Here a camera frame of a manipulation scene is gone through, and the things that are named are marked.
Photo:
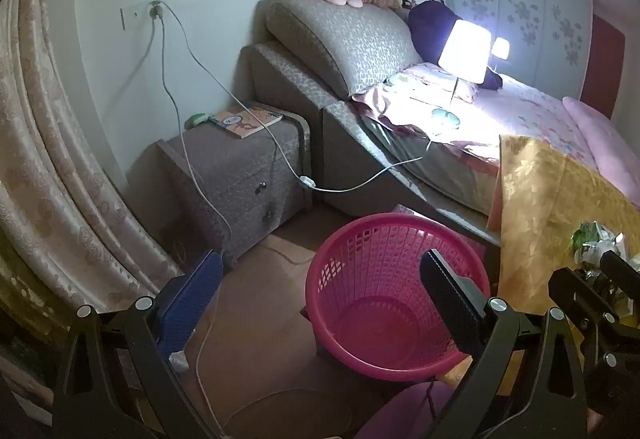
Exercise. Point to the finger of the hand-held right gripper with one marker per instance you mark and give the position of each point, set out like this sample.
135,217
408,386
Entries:
567,286
620,269

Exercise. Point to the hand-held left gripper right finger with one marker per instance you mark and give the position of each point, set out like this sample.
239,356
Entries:
450,304

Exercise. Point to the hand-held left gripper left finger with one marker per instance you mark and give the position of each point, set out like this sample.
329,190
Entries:
192,304

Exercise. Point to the white wrapper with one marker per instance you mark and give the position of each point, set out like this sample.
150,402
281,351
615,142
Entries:
597,249

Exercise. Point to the green snack wrapper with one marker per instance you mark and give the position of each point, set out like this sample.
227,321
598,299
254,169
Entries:
582,235

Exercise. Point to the pink plastic basket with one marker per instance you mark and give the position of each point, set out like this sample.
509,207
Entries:
360,319

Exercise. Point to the golden floral tablecloth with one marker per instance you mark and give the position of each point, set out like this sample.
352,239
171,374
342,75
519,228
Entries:
540,199

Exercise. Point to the purple cushioned stool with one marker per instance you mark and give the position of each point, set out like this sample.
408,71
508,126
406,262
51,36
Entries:
395,414

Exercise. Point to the pink quilt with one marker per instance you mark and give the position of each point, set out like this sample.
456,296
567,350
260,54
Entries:
610,144

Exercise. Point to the grey upholstered nightstand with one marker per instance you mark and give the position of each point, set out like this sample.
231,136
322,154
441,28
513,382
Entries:
240,179

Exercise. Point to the grey mattress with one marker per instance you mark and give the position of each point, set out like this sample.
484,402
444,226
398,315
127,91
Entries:
425,169

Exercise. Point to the pink floral bed sheet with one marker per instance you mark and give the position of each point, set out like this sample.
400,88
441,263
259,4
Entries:
525,114

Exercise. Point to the green round gadget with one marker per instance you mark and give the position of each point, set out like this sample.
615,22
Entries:
195,120

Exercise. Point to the colourful book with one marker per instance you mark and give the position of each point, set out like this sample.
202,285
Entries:
245,123

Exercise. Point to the red-brown door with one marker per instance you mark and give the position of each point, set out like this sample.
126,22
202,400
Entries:
602,69

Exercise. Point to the beige patterned curtain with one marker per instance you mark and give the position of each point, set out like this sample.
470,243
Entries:
50,144

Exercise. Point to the pink ruffled pillow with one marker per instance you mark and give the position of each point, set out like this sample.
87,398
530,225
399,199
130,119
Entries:
400,89

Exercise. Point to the floral sliding door wardrobe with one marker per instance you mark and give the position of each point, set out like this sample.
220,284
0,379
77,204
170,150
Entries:
525,44

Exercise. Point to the white shade table lamp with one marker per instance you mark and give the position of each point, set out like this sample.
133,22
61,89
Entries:
465,49

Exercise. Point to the dark purple plush toy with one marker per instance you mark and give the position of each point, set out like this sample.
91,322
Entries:
430,26

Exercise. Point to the grey patterned headboard cushion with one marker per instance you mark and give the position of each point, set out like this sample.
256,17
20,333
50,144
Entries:
340,44

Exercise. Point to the grey upholstered bed frame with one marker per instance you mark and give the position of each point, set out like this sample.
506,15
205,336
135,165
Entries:
345,154

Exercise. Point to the white wall socket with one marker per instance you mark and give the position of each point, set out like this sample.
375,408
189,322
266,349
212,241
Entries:
132,14

